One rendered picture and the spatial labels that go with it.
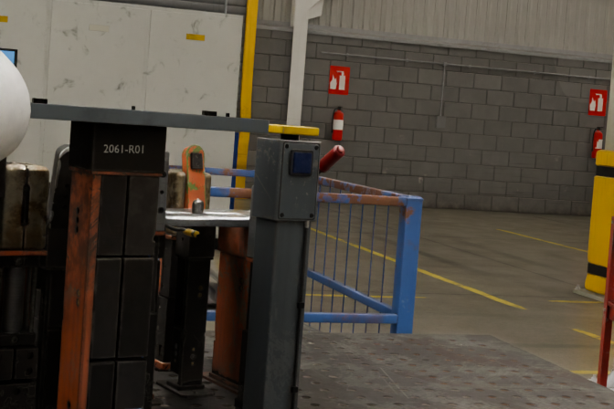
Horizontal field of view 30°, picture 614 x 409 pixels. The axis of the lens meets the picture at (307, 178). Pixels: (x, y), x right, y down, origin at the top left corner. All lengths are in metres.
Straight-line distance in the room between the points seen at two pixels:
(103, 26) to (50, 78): 0.60
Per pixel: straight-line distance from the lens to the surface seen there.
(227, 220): 1.85
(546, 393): 2.20
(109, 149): 1.44
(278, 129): 1.58
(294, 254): 1.60
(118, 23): 9.57
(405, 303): 3.72
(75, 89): 9.50
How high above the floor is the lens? 1.17
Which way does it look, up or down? 3 degrees down
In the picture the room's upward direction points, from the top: 4 degrees clockwise
